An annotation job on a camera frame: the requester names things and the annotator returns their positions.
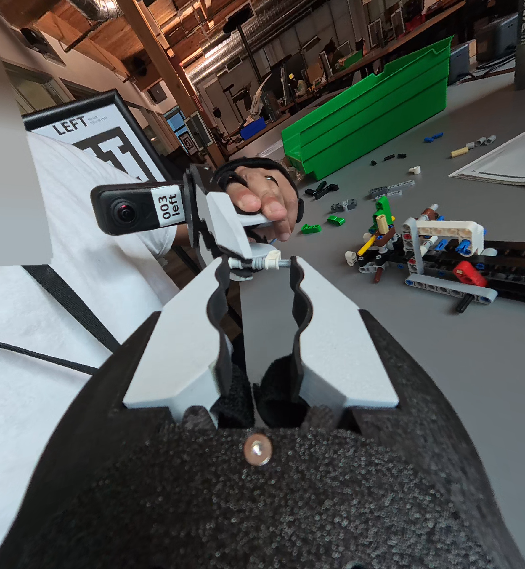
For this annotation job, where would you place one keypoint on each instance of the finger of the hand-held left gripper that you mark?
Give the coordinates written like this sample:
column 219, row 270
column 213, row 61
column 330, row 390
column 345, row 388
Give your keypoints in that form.
column 255, row 260
column 229, row 231

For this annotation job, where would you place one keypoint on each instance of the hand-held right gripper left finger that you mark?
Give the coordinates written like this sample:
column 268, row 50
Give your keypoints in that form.
column 178, row 355

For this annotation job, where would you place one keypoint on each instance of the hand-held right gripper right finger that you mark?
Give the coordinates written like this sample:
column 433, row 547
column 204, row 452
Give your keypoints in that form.
column 346, row 355

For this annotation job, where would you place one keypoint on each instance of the lego truck chassis assembly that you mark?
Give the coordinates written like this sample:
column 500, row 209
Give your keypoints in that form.
column 418, row 266

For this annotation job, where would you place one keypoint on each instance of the green lego piece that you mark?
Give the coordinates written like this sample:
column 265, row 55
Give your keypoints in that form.
column 336, row 220
column 311, row 229

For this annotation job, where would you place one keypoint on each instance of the white lego connector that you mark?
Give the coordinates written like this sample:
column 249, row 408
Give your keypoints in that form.
column 350, row 258

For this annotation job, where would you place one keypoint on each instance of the black angled lego beam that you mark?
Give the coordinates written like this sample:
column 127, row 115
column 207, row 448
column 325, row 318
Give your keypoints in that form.
column 322, row 190

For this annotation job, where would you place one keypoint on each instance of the light grey lego beam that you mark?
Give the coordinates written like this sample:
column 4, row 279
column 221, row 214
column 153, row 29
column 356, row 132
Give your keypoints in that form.
column 384, row 194
column 398, row 184

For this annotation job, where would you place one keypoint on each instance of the blue lego pin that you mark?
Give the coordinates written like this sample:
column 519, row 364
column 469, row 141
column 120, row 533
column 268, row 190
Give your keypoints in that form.
column 433, row 137

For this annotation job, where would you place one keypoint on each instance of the tan lego piece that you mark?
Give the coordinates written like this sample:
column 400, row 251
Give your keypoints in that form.
column 459, row 152

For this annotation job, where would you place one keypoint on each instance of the person's left hand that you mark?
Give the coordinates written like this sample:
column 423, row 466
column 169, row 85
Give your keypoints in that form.
column 267, row 191

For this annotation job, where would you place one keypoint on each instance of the black framed sign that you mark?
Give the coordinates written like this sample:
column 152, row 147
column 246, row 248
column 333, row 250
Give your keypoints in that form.
column 67, row 129

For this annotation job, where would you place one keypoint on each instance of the person's white shirt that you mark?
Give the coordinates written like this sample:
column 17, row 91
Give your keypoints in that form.
column 44, row 311

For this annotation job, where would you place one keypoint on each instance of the green plastic bin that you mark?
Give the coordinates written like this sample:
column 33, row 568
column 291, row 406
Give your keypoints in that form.
column 369, row 115

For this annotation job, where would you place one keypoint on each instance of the open instruction booklet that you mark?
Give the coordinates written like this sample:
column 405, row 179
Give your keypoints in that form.
column 511, row 160

